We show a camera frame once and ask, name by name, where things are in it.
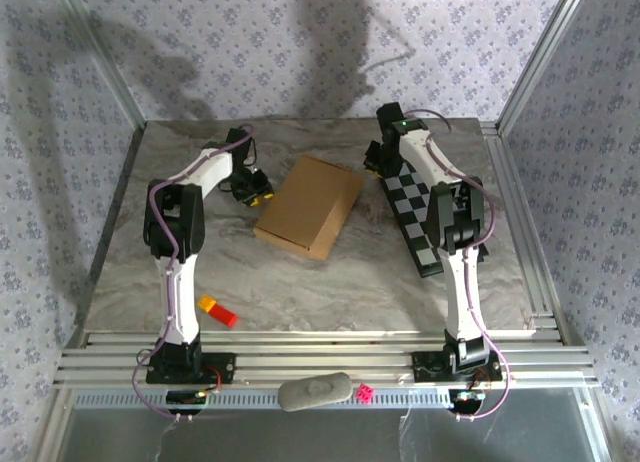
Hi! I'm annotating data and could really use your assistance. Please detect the brown cardboard box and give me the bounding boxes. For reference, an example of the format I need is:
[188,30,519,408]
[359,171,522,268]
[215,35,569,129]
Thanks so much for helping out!
[252,154,366,262]

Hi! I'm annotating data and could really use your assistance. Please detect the black and grey chessboard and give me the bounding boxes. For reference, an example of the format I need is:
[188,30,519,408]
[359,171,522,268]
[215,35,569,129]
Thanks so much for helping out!
[378,160,489,279]

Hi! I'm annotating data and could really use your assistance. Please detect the red toy brick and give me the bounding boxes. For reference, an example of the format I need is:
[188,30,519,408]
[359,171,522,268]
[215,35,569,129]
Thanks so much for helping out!
[207,304,239,329]

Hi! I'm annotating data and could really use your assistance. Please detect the aluminium mounting rails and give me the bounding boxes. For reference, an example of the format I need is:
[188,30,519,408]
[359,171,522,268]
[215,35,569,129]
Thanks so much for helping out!
[52,330,600,389]

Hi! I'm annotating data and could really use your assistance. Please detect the grey oval stone pad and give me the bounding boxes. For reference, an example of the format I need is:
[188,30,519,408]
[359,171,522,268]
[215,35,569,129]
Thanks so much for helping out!
[277,371,353,413]

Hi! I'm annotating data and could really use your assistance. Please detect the small black circuit board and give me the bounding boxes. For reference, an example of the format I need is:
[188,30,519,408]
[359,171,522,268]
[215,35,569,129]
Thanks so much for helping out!
[448,388,486,414]
[165,389,209,416]

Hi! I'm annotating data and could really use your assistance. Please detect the grey metal lower panel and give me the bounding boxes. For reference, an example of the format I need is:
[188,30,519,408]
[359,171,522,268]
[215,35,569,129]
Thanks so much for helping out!
[37,387,621,462]

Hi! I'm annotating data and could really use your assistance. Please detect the aluminium side rail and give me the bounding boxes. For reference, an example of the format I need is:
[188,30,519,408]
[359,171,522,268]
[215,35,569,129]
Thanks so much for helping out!
[479,122,574,343]
[74,123,149,336]

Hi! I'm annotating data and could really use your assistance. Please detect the aluminium frame post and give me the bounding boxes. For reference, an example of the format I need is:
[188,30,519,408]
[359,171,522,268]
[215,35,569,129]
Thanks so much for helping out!
[54,0,147,131]
[497,0,594,133]

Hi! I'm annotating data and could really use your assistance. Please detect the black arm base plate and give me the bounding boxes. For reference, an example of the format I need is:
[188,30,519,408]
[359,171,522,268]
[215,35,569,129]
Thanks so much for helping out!
[411,350,503,383]
[144,351,237,386]

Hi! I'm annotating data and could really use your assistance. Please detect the grey slotted cable duct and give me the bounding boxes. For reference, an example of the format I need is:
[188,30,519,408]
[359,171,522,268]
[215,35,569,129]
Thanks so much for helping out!
[73,392,454,411]

